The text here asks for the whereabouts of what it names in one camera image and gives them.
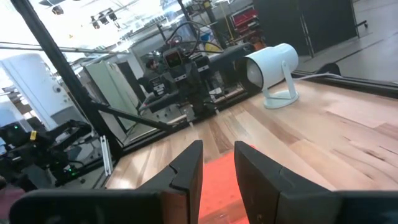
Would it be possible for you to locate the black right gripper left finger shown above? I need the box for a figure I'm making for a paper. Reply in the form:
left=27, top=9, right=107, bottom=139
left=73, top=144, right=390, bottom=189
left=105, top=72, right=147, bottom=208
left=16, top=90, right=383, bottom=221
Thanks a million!
left=136, top=139, right=205, bottom=224

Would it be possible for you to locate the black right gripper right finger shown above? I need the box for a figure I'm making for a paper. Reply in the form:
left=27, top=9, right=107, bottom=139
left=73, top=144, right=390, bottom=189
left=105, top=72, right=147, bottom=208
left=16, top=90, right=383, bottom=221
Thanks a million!
left=234, top=140, right=341, bottom=224

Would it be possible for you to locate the orange plastic box lid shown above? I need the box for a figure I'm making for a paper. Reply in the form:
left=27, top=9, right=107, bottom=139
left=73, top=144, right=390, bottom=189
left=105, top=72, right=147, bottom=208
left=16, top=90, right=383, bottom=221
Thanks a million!
left=198, top=144, right=259, bottom=224

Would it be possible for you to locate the person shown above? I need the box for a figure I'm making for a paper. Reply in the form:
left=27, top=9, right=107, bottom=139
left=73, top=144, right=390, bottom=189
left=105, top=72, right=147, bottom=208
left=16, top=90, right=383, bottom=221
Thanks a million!
left=136, top=58, right=169, bottom=94

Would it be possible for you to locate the pale green cabinet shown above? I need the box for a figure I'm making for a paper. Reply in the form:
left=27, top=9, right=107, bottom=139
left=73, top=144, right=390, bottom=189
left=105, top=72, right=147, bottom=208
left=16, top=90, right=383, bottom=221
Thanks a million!
left=77, top=60, right=141, bottom=131

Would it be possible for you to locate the silver aluminium bar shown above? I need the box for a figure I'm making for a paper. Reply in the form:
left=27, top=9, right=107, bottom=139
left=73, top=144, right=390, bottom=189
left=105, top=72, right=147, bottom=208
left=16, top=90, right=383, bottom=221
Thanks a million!
left=99, top=135, right=114, bottom=177

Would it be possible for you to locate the red tool chest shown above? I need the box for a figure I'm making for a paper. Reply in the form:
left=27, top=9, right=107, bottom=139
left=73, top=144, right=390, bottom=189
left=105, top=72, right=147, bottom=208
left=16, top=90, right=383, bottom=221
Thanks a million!
left=231, top=7, right=261, bottom=30

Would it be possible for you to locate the dark partition panel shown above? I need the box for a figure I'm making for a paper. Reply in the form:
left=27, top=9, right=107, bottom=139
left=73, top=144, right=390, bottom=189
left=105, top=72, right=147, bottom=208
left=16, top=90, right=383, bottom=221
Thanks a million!
left=253, top=0, right=358, bottom=57

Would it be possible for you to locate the white pillar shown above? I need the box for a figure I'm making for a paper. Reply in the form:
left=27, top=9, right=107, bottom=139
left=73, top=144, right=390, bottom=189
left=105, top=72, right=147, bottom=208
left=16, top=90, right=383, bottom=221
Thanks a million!
left=0, top=52, right=88, bottom=131

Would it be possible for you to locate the black aluminium table frame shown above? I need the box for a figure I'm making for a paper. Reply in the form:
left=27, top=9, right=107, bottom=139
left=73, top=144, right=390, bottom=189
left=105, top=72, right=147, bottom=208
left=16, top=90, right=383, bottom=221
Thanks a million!
left=11, top=0, right=398, bottom=156

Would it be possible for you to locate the white lamp cable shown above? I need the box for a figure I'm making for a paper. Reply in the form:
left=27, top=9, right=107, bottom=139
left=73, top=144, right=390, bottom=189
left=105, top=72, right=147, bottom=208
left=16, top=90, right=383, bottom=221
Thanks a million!
left=292, top=72, right=343, bottom=82

